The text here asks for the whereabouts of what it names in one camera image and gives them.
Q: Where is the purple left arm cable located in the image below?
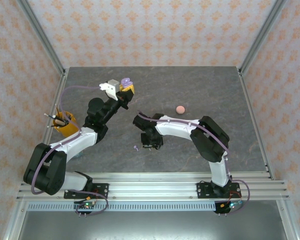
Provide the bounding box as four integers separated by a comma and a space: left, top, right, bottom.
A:
31, 84, 109, 218

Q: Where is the yellow pen holder cup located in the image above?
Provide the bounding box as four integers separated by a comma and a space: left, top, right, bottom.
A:
52, 111, 80, 138

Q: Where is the controller board with green LED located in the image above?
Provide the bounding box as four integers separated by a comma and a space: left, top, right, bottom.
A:
214, 199, 244, 215
73, 199, 99, 218

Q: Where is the aluminium cross rail beam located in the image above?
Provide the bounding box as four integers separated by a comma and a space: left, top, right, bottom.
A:
16, 171, 290, 201

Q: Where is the slotted grey cable duct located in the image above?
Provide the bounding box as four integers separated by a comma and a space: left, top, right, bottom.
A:
26, 202, 228, 213

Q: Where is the aluminium side rail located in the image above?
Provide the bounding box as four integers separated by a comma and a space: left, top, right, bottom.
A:
237, 67, 276, 181
28, 68, 70, 182

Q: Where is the grey metal sheet panel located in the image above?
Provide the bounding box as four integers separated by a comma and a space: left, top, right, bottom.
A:
4, 199, 300, 240

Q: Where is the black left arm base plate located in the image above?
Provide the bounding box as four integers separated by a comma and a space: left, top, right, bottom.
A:
63, 182, 110, 200

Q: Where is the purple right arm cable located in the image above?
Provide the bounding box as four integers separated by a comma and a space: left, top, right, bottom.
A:
137, 111, 253, 216

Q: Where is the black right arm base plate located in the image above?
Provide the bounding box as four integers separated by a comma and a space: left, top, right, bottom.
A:
196, 181, 241, 200

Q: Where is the aluminium frame post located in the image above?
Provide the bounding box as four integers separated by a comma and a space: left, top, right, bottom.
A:
16, 0, 67, 77
238, 0, 289, 77

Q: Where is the purple earbud charging case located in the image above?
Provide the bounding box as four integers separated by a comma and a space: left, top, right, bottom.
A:
120, 77, 133, 89

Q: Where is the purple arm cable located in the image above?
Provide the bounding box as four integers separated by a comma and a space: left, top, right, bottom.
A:
31, 84, 109, 218
137, 111, 253, 216

